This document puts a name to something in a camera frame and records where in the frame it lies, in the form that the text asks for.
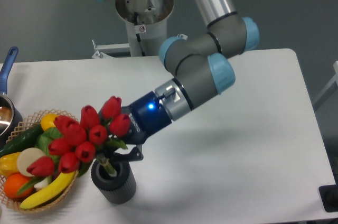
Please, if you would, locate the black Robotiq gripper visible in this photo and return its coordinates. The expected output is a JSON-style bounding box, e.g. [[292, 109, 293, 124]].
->
[[108, 91, 172, 166]]

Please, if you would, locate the dark grey ribbed vase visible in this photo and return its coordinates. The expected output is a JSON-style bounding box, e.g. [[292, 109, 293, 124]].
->
[[91, 161, 137, 204]]

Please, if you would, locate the red tulip bouquet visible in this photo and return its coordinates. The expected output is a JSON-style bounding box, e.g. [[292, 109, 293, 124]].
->
[[17, 96, 130, 194]]

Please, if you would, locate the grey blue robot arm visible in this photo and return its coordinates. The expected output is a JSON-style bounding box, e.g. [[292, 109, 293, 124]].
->
[[97, 0, 259, 164]]

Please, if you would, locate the green bok choy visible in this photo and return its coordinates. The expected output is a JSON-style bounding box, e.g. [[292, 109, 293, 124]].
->
[[34, 127, 62, 191]]

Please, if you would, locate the yellow squash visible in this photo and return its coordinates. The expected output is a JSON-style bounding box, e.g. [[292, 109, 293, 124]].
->
[[40, 113, 58, 132]]

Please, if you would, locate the yellow banana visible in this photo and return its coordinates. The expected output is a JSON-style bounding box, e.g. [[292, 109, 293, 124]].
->
[[20, 171, 78, 210]]

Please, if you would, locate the beige round disc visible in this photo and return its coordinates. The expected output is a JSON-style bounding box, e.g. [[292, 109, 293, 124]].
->
[[16, 147, 46, 177]]

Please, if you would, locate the woven wicker basket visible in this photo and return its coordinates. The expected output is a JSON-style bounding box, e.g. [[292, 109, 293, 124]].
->
[[1, 108, 79, 214]]

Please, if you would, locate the dark green cucumber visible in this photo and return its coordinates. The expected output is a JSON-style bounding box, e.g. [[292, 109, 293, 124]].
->
[[1, 124, 43, 157]]

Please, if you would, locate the orange fruit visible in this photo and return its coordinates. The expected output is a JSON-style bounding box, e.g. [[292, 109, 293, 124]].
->
[[4, 173, 32, 199]]

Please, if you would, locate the yellow bell pepper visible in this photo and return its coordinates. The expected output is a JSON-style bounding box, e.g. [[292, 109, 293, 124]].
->
[[1, 152, 21, 177]]

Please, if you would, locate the black box at edge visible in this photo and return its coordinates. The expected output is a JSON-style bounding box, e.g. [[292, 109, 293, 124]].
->
[[318, 184, 337, 212]]

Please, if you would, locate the white metal base frame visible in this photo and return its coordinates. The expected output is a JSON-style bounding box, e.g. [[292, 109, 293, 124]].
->
[[91, 33, 187, 59]]

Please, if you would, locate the blue handled saucepan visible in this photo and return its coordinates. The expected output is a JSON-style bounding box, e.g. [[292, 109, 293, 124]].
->
[[1, 46, 23, 148]]

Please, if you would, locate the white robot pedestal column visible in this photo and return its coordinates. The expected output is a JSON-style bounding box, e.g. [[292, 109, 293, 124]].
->
[[115, 0, 174, 57]]

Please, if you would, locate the black pedestal cable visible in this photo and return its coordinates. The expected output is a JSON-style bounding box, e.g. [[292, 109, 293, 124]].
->
[[133, 11, 146, 57]]

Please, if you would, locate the white frame at right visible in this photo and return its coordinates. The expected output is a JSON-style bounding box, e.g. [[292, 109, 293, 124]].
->
[[313, 61, 337, 111]]

